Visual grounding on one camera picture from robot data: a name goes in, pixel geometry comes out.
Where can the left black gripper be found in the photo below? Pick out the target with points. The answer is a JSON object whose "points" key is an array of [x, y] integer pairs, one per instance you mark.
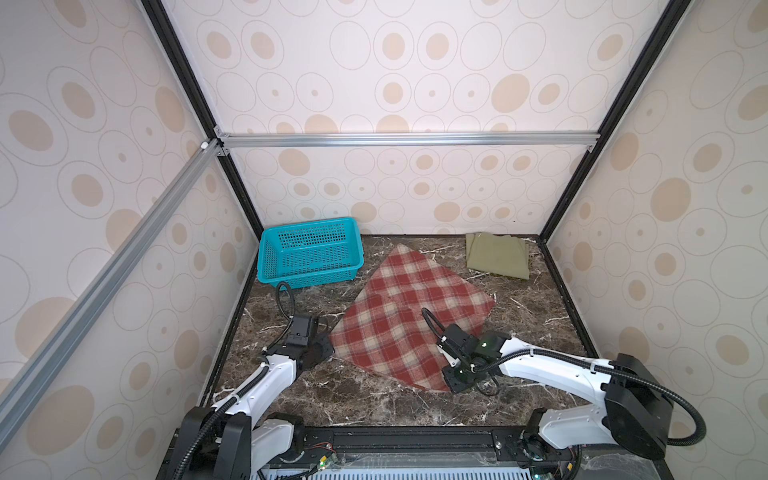
{"points": [[326, 348]]}

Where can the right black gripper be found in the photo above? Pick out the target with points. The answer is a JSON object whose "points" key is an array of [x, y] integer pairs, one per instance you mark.
{"points": [[454, 388]]}

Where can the red plaid skirt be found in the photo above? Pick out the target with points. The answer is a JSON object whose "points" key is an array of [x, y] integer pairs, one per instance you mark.
{"points": [[383, 331]]}

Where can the olive green skirt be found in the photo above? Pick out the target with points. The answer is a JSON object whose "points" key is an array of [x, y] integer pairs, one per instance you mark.
{"points": [[498, 254]]}

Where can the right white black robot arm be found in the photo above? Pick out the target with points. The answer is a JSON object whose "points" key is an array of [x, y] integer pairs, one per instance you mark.
{"points": [[624, 404]]}

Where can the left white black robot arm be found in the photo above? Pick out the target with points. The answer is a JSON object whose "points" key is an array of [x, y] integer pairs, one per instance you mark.
{"points": [[252, 402]]}

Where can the teal plastic basket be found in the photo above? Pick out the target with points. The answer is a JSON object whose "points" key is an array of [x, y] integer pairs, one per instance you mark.
{"points": [[310, 253]]}

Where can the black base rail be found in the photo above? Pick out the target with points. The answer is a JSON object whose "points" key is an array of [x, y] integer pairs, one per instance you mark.
{"points": [[414, 452]]}

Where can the left diagonal aluminium frame bar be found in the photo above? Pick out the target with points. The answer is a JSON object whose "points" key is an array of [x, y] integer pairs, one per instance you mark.
{"points": [[47, 362]]}

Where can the horizontal aluminium frame bar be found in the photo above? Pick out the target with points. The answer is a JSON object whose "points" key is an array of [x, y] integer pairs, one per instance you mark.
{"points": [[228, 141]]}

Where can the left black corner post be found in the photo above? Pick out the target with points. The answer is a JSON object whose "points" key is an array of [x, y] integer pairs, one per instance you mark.
{"points": [[173, 48]]}

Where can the black corner post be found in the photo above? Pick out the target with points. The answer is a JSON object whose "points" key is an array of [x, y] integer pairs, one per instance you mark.
{"points": [[648, 56], [173, 48]]}

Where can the right black corner post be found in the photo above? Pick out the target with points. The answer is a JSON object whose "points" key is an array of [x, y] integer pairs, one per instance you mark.
{"points": [[648, 56]]}

